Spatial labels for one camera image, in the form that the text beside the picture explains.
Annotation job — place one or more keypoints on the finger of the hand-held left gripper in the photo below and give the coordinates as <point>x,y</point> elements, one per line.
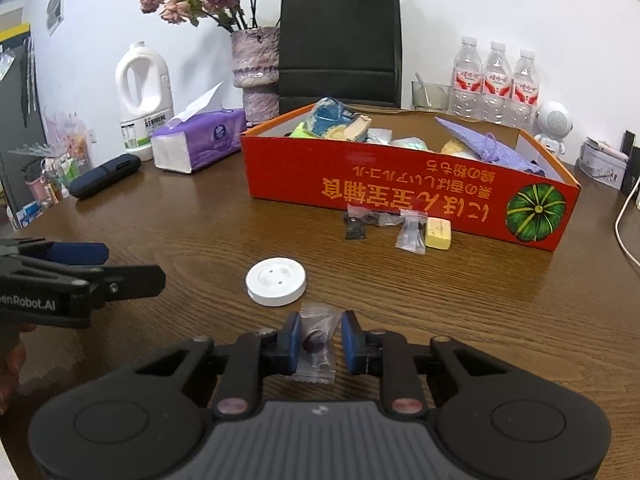
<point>135,285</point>
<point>80,252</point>

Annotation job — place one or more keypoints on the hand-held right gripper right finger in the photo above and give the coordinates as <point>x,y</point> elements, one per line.
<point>351,342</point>

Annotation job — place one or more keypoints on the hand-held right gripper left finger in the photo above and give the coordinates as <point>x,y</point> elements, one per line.
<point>293,342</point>

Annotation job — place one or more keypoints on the small clear zip bag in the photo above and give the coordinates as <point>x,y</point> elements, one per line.
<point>316,345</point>
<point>411,235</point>

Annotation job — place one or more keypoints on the white round disc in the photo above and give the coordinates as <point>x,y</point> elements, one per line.
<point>276,280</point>

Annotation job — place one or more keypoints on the orange cardboard box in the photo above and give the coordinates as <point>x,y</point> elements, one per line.
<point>400,195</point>

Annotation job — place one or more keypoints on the desk organizer with small items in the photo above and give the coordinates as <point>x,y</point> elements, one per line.
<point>55,175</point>

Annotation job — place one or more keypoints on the person's left hand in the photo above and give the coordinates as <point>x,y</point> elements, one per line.
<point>9,365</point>

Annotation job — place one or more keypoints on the dark blue glasses case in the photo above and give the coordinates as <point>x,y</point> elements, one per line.
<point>102,176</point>

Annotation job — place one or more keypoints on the small black clip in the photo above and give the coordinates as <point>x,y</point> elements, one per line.
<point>355,227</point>

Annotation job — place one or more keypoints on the clear bag with black part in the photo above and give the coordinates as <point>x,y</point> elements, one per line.
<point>385,219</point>

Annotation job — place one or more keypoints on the yellow sponge block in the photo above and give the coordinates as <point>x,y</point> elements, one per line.
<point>438,233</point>

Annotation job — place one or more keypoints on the grey metal cabinet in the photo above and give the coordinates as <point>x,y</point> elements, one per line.
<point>15,120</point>

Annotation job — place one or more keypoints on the white plastic jug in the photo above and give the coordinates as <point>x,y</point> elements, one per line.
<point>142,110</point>

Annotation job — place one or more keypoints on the purple tissue pack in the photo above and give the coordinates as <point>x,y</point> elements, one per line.
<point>205,135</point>

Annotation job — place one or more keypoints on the light green pouch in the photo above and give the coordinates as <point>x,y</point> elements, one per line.
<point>410,144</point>

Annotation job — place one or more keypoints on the clear plastic bag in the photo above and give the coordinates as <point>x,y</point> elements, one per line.
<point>380,136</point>

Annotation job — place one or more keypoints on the yellow green cloth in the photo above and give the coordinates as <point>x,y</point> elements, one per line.
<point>302,131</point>

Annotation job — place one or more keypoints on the cream sponge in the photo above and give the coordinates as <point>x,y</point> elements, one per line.
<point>350,130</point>

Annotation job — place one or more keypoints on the orange white plush toy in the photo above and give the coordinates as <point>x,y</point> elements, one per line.
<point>452,146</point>

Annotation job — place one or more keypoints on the blue plastic packet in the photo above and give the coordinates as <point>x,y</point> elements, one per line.
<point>327,115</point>

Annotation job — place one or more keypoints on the purple knitted pouch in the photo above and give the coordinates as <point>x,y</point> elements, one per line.
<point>480,147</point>

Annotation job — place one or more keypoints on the purple marbled vase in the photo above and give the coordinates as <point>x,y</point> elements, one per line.
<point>255,70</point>

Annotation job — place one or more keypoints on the clear glass cup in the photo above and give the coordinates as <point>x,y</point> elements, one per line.
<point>435,97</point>

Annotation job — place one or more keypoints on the white plastic spoon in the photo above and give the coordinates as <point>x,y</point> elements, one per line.
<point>422,90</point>

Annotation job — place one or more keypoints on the red label water bottle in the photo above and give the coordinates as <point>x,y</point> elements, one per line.
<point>466,80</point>
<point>526,90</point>
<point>496,85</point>

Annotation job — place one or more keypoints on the black paper bag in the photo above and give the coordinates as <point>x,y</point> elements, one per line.
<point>340,50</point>

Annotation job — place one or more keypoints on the white robot figurine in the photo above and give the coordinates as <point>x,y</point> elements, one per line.
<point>552,122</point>

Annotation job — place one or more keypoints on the printed tin box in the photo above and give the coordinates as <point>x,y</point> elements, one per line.
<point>600,165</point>

